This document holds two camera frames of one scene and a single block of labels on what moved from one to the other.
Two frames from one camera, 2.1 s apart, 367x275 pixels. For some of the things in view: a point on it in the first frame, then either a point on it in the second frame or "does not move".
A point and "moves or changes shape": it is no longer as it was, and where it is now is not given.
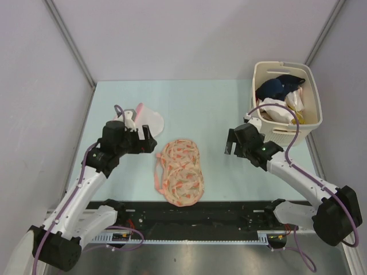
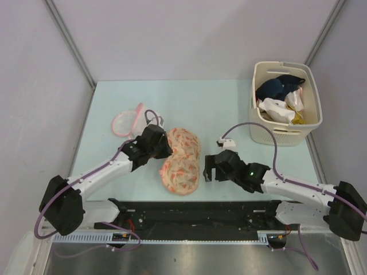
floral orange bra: x=178 y=175 moves or changes shape
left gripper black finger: x=147 y=148 -> x=161 y=153
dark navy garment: x=278 y=87 does not move
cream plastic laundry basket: x=284 y=133 does not move
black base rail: x=196 y=216 does not move
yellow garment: x=299 y=115 does not move
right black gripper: x=232 y=138 -> x=210 y=164
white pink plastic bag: x=295 y=98 does not move
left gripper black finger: x=148 y=136 -> x=164 y=145
